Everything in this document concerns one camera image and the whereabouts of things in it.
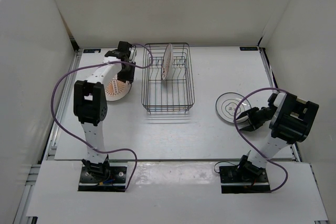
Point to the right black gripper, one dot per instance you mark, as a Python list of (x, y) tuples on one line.
[(254, 125)]

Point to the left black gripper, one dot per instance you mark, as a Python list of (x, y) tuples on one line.
[(129, 77)]

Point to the red-patterned plate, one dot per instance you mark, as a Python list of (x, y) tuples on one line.
[(116, 89), (167, 61)]

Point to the white plate teal rim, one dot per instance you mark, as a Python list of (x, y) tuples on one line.
[(226, 106)]

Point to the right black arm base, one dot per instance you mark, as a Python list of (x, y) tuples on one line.
[(235, 180)]

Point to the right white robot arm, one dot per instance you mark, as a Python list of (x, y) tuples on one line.
[(291, 120)]

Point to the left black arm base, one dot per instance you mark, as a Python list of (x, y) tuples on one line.
[(114, 180)]

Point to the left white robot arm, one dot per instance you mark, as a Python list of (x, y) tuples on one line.
[(91, 108)]

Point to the left dark table label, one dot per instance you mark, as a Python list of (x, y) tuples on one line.
[(91, 51)]

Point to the dark table label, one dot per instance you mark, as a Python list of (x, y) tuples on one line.
[(91, 51), (248, 48)]

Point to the right dark table label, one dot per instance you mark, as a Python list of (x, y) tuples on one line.
[(248, 48)]

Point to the white front board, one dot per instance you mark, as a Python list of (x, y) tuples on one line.
[(172, 193)]

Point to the metal wire dish rack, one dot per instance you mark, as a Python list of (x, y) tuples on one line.
[(175, 93)]

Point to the aluminium table frame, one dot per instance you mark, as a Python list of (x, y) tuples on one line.
[(47, 155)]

